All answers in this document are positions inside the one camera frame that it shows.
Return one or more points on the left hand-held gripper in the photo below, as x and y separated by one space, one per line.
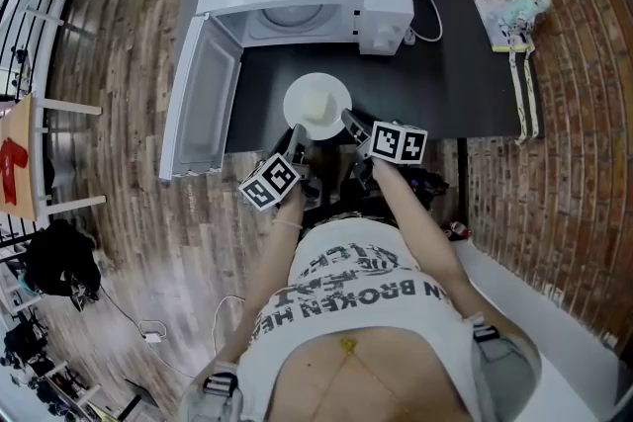
269 180

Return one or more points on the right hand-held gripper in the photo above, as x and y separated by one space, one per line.
398 143

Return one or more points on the white round plate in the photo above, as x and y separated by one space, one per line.
297 113

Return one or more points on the pale yellowish round object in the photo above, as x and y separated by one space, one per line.
315 105

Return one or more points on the person's right forearm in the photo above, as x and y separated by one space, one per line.
415 232

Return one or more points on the person's left forearm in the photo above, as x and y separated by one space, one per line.
274 262

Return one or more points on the black table with white legs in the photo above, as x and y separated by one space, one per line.
420 84

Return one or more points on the red and white bottle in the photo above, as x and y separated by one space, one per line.
457 228

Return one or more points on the person's white printed t-shirt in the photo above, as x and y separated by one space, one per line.
346 291

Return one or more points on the yellow-green booklet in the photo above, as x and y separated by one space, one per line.
487 5

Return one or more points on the pale green plush toy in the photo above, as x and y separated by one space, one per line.
526 7

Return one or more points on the white power adapter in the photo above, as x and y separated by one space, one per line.
153 337

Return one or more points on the wooden table with white legs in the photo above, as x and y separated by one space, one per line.
22 123

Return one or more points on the red shirt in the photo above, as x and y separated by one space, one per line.
10 163

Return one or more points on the white tabletop panel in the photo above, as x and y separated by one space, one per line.
559 361

